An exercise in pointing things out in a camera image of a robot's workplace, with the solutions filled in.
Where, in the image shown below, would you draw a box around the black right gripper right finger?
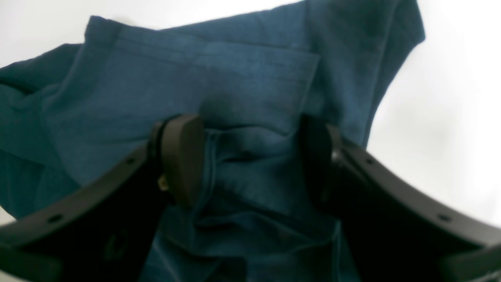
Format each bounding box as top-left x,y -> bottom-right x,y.
299,115 -> 501,282

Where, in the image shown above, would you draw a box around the dark teal T-shirt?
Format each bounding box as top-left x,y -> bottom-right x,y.
0,0 -> 425,282

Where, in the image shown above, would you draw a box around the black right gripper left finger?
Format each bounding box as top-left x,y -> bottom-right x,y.
0,114 -> 205,282

